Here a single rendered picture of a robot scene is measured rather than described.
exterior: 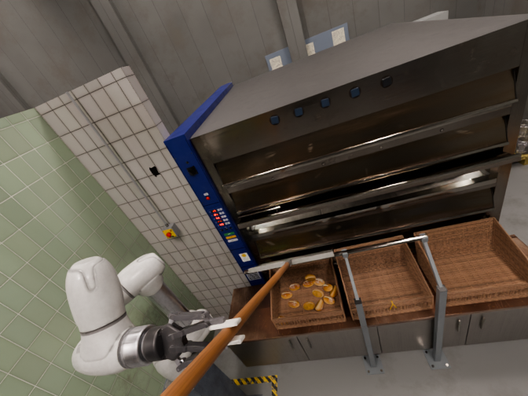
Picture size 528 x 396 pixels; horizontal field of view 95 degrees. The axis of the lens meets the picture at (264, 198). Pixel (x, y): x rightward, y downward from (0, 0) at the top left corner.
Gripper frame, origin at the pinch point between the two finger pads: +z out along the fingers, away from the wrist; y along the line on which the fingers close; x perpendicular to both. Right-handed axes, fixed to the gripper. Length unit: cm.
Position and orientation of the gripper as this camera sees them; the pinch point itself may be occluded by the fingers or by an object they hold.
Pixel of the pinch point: (227, 331)
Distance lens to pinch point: 64.0
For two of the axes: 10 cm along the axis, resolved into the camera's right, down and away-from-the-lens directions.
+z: 9.4, -2.6, -2.0
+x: -2.3, -1.0, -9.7
